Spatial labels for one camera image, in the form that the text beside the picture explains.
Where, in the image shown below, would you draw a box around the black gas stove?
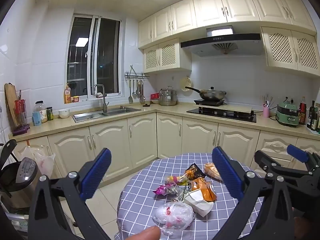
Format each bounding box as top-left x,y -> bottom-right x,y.
186,106 -> 257,123

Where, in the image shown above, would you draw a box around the orange snack packet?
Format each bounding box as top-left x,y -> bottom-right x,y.
191,177 -> 217,202

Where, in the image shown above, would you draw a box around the sliding kitchen window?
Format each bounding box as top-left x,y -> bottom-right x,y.
65,14 -> 123,104

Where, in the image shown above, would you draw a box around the yellow oil bottle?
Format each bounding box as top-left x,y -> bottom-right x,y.
64,83 -> 72,104

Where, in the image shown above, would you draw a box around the metal kitchen faucet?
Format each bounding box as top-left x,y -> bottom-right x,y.
94,84 -> 110,114

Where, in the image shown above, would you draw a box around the stainless steel sink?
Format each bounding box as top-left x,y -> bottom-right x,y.
72,106 -> 142,123

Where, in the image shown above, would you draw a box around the pink chopstick holder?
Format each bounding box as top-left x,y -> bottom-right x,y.
262,95 -> 274,118

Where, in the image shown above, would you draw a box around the wide lattice door cabinet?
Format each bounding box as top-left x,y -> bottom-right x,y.
261,27 -> 320,77

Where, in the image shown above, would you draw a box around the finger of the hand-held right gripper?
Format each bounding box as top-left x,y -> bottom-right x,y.
287,144 -> 320,180
254,150 -> 284,179

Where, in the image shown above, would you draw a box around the metal skimmer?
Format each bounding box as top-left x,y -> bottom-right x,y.
139,80 -> 146,105

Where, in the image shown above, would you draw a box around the grey checked tablecloth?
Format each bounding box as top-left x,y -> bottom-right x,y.
114,152 -> 265,240

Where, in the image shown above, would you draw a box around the clear plastic bag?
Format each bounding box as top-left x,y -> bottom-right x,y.
152,201 -> 195,235

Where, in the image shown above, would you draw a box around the wall utensil rack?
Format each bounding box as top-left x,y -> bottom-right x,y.
124,65 -> 150,79

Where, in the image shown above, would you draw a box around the cream upper wall cabinets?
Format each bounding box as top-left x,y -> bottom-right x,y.
137,0 -> 317,50

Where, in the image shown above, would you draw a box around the black range hood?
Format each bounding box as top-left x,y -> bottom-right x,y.
180,25 -> 262,57

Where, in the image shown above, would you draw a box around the silver electric cooker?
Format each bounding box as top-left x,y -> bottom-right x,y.
0,139 -> 42,209

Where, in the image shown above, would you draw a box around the white plastic bag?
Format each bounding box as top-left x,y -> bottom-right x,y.
19,145 -> 56,178

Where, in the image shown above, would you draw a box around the cream lower kitchen cabinets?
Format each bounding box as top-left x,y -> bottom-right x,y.
12,112 -> 320,183

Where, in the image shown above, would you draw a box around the steel wok with lid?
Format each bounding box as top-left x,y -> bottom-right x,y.
185,86 -> 227,101

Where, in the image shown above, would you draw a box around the small lattice door cabinet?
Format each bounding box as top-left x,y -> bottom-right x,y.
143,38 -> 192,75

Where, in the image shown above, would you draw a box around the white paper box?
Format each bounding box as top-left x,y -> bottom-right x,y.
184,189 -> 214,217

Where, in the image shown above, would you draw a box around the red utensil drying rack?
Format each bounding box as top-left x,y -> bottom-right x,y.
12,90 -> 30,136

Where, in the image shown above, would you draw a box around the person's left hand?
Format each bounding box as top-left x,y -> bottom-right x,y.
135,226 -> 161,240

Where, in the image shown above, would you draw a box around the black induction cooker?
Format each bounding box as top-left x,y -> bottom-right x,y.
194,99 -> 225,106

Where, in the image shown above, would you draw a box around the wooden cutting board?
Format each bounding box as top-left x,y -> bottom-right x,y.
4,82 -> 22,128

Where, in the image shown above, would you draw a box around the stainless steamer pot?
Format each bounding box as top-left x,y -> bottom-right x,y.
159,86 -> 178,106

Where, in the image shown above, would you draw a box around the yellow candy wrapper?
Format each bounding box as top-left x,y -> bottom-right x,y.
166,175 -> 190,185

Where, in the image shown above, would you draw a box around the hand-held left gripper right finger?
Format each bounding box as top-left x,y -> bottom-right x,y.
212,146 -> 295,240

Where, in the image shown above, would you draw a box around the bread in plastic bag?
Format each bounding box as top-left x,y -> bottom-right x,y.
203,162 -> 222,180

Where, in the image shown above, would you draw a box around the red label sauce bottle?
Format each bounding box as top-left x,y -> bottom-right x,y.
299,96 -> 307,125

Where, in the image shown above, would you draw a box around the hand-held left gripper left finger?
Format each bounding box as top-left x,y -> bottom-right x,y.
28,148 -> 112,240

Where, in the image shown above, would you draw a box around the dark glass bottle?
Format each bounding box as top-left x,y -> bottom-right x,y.
307,100 -> 316,130

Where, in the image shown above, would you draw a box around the pink foil wrapper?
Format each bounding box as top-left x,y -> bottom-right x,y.
154,184 -> 179,196

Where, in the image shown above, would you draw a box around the black snack wrapper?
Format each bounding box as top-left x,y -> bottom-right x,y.
187,163 -> 206,179

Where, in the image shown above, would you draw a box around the green electric cooker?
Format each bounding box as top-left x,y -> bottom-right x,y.
276,97 -> 300,128

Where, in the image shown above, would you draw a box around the large white-lid jar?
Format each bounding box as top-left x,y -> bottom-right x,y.
34,101 -> 48,124

